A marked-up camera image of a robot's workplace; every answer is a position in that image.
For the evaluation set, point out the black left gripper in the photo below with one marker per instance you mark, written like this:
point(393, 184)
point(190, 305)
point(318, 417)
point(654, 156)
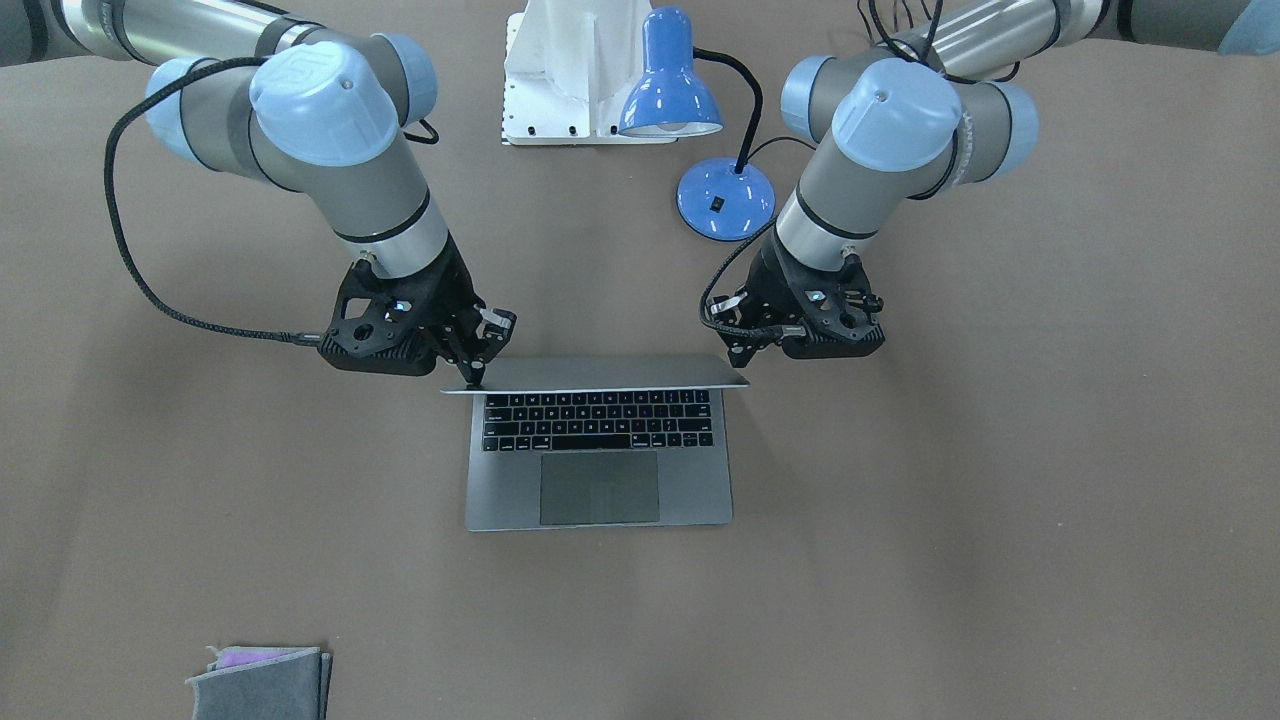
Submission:
point(769, 275)

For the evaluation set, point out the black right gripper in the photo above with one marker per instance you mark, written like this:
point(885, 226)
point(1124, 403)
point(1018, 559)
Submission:
point(452, 285)

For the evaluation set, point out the grey laptop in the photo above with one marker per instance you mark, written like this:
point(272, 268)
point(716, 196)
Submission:
point(613, 441)

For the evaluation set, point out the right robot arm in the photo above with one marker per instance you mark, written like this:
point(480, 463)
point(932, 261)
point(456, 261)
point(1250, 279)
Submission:
point(248, 89)

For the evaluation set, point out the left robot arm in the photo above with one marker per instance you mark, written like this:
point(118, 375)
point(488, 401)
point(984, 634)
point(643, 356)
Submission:
point(915, 115)

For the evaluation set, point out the blue desk lamp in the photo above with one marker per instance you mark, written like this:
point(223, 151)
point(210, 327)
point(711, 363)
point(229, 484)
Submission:
point(723, 199)

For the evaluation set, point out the grey folded cloth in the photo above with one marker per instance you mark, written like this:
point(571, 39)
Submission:
point(245, 682)

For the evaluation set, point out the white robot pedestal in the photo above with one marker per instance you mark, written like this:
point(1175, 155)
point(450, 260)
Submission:
point(570, 66)

